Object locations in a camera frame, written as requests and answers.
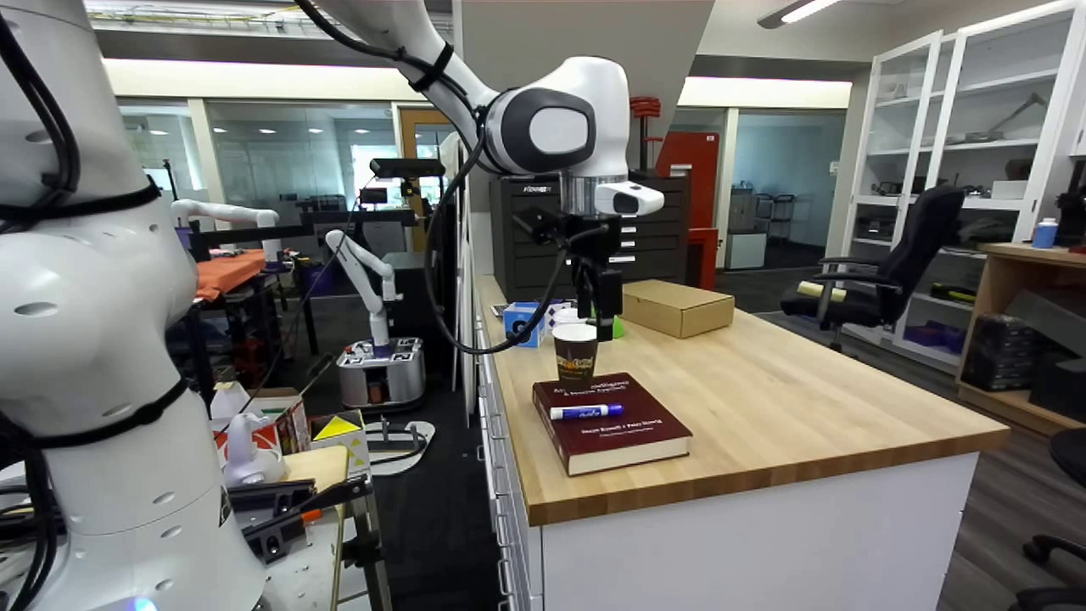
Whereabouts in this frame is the small blue box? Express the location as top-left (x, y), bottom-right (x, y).
top-left (500, 297), bottom-right (550, 353)

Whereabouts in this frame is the ceiling light strip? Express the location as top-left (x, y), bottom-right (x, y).
top-left (753, 0), bottom-right (841, 33)

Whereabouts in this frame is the orange cloth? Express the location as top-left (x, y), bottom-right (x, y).
top-left (190, 246), bottom-right (272, 307)

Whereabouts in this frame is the black drawer cabinet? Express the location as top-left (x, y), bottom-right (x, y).
top-left (497, 171), bottom-right (696, 307)

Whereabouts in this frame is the white glass door shelf cabinet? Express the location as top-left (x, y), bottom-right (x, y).
top-left (845, 0), bottom-right (1086, 264)

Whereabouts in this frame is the brown printed paper cup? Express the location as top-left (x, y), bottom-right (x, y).
top-left (550, 318), bottom-right (601, 388)

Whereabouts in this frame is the blue bottle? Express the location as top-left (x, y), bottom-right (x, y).
top-left (1028, 210), bottom-right (1062, 251)

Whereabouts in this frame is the black swivel chair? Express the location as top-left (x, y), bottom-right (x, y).
top-left (1007, 425), bottom-right (1086, 611)

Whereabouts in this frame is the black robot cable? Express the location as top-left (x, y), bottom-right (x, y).
top-left (421, 216), bottom-right (619, 359)

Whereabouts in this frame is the dark red hardcover book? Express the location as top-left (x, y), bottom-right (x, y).
top-left (531, 371), bottom-right (696, 479)

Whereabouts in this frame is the wooden shelf unit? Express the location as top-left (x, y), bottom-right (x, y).
top-left (953, 242), bottom-right (1086, 439)

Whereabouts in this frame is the yellow sponge block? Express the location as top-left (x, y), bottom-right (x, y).
top-left (308, 414), bottom-right (366, 460)

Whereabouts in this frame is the brown cardboard box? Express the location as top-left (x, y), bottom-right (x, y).
top-left (619, 274), bottom-right (738, 342)

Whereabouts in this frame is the black office chair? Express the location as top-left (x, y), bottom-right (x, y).
top-left (778, 182), bottom-right (968, 342)

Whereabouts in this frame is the red cabinet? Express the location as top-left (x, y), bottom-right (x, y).
top-left (652, 127), bottom-right (724, 292)

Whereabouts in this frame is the blue marker with white cap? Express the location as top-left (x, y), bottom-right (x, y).
top-left (547, 402), bottom-right (629, 425)

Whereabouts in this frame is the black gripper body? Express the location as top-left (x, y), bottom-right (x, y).
top-left (560, 215), bottom-right (629, 283)

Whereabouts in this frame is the clear spray bottle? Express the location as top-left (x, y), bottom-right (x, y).
top-left (214, 382), bottom-right (290, 488)

